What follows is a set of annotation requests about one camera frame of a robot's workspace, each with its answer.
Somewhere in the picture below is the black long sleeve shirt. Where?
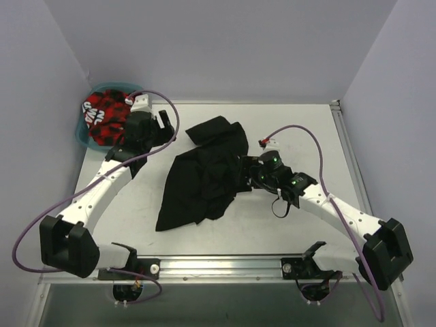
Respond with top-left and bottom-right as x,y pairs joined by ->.
155,116 -> 249,232

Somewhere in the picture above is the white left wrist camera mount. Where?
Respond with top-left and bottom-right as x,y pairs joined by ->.
125,95 -> 152,113

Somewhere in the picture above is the aluminium right side rail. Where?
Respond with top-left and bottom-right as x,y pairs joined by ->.
330,100 -> 373,215

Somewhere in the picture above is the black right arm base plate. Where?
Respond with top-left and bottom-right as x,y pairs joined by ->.
281,257 -> 329,280

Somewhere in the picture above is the red black plaid shirt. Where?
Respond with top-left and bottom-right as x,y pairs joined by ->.
82,89 -> 131,147

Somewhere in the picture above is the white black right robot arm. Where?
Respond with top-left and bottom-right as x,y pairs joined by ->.
240,151 -> 414,291

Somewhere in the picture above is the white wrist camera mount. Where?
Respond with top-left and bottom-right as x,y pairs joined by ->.
125,95 -> 152,113
259,138 -> 280,154

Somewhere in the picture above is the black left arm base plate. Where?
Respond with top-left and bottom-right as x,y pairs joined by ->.
97,258 -> 161,281

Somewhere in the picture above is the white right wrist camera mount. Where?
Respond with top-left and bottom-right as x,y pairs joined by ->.
259,138 -> 280,154

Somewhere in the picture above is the teal plastic basket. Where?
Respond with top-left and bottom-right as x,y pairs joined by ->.
75,82 -> 142,152

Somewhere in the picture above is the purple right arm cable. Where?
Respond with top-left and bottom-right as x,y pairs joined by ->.
267,124 -> 386,323

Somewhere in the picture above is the aluminium rail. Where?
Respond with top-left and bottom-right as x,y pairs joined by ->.
37,252 -> 405,287
330,100 -> 373,215

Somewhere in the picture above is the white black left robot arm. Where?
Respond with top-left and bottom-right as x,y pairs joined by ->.
39,110 -> 177,280

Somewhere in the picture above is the aluminium front rail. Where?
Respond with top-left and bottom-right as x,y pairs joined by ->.
37,252 -> 405,287

